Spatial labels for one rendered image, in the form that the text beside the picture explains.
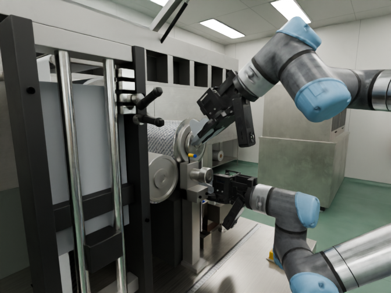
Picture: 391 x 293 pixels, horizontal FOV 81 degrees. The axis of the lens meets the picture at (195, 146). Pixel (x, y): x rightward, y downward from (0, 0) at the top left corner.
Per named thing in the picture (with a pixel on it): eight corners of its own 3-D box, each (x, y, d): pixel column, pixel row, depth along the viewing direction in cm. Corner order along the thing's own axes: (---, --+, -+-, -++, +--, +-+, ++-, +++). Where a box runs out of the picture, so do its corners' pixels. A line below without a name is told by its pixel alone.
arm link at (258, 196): (274, 209, 64) (263, 220, 57) (259, 204, 66) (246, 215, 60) (276, 183, 62) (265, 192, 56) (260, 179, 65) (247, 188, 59)
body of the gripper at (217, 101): (211, 104, 62) (243, 71, 55) (228, 129, 60) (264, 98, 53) (193, 103, 56) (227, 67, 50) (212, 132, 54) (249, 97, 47)
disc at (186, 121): (180, 178, 64) (168, 127, 58) (178, 178, 64) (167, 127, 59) (209, 155, 74) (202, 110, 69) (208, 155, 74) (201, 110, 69)
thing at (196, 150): (202, 158, 68) (185, 154, 62) (196, 158, 69) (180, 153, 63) (206, 134, 68) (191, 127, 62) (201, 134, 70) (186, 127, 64)
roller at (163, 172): (144, 208, 54) (142, 159, 52) (89, 186, 70) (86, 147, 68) (178, 194, 64) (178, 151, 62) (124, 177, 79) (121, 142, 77)
